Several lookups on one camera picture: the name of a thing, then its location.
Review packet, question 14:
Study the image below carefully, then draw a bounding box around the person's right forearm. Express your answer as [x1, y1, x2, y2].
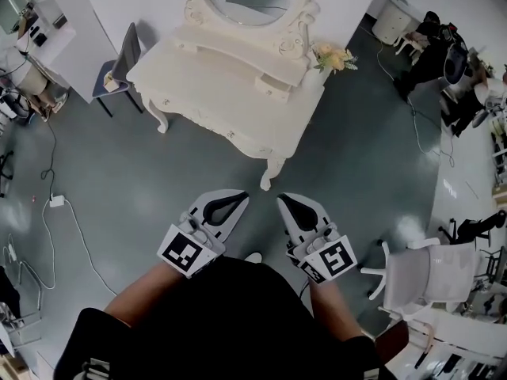
[306, 278, 366, 344]

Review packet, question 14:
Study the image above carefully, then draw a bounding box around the thin white cable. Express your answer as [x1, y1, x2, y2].
[375, 40, 456, 169]

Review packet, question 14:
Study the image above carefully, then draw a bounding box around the blue grey chair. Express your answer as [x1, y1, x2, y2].
[92, 21, 146, 119]

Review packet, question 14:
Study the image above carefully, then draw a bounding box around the cream white dressing table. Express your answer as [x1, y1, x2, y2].
[125, 0, 330, 192]

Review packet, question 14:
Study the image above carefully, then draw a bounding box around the metal frame chair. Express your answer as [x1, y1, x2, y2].
[0, 247, 43, 348]

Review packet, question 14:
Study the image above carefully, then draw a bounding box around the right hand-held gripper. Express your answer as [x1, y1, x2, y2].
[275, 192, 360, 287]

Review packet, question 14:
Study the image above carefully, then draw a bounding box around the small cream drawer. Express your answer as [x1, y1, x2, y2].
[254, 72, 296, 104]

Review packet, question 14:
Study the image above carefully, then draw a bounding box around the black floor cable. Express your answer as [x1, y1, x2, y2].
[40, 120, 59, 197]

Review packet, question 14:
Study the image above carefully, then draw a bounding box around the white floor cable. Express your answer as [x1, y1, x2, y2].
[40, 198, 118, 297]

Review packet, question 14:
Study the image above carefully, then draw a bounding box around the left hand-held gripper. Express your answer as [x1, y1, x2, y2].
[156, 188, 251, 280]

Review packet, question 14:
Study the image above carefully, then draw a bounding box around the round white cabinet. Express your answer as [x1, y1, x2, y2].
[371, 0, 421, 45]

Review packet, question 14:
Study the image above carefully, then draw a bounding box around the yellow flower bouquet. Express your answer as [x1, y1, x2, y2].
[311, 40, 360, 75]

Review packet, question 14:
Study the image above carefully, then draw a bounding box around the white desk with clutter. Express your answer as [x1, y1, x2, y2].
[14, 0, 78, 79]

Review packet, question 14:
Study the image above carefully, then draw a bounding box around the black office chair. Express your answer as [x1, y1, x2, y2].
[438, 209, 507, 245]

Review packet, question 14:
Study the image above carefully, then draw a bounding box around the person's black clothing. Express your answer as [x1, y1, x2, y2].
[54, 254, 382, 380]

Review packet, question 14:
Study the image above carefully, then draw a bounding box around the white office chair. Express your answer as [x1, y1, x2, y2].
[359, 237, 482, 325]

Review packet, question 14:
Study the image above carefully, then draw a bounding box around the person's left forearm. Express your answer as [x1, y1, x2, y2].
[103, 260, 192, 329]

